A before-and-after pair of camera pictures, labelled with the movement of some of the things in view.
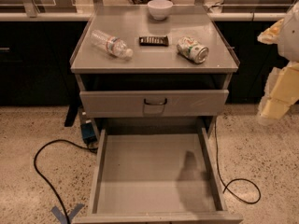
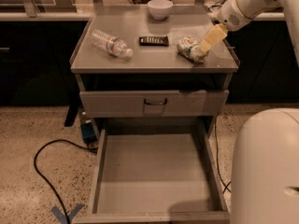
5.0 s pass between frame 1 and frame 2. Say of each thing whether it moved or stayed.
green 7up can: stayed
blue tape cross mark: stayed
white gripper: moved
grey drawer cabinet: stayed
